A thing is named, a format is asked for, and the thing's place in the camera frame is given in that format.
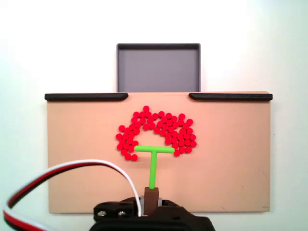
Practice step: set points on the red granule pile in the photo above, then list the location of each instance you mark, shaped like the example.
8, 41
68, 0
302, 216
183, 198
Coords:
168, 125

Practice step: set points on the black edge rail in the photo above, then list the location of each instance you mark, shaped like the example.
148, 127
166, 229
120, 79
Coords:
84, 97
231, 97

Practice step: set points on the grey container tray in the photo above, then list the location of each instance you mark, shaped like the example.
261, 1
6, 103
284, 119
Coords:
158, 69

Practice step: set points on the beige flat board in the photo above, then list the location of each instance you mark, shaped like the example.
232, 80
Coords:
216, 156

